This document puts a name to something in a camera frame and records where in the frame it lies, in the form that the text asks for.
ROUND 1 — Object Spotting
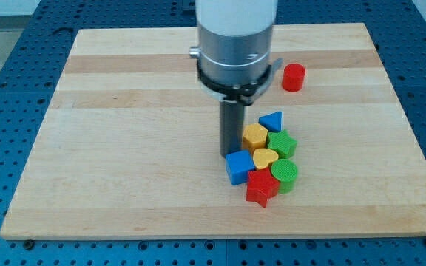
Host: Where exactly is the red cylinder block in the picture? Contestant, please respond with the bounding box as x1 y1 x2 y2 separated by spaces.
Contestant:
281 63 306 92

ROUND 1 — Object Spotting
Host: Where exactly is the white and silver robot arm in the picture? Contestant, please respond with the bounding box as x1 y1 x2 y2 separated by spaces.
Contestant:
189 0 283 106

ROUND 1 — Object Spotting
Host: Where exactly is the yellow hexagon block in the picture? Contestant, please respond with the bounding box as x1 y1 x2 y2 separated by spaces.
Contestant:
243 123 268 155

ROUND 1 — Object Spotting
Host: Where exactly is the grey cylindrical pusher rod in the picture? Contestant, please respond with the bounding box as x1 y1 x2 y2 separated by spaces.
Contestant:
220 102 245 157

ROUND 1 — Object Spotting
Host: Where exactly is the blue cube block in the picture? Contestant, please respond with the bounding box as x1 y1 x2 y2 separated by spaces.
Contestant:
226 150 255 185

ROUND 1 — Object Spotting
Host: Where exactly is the yellow heart block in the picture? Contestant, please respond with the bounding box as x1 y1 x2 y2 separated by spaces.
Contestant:
252 148 279 171

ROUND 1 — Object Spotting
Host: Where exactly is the blue triangle block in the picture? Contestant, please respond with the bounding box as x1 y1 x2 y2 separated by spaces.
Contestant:
258 112 283 132

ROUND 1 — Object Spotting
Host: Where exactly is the red star block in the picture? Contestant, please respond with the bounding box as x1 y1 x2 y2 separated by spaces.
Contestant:
246 168 280 208

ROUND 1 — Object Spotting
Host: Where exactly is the green star block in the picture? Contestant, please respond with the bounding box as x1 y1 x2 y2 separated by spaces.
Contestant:
267 129 298 159

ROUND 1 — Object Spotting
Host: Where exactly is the green cylinder block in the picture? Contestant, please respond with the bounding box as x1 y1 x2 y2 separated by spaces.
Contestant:
271 159 298 194

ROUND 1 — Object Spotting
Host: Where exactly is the wooden board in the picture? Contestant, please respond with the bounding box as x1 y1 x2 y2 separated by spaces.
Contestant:
0 23 426 240

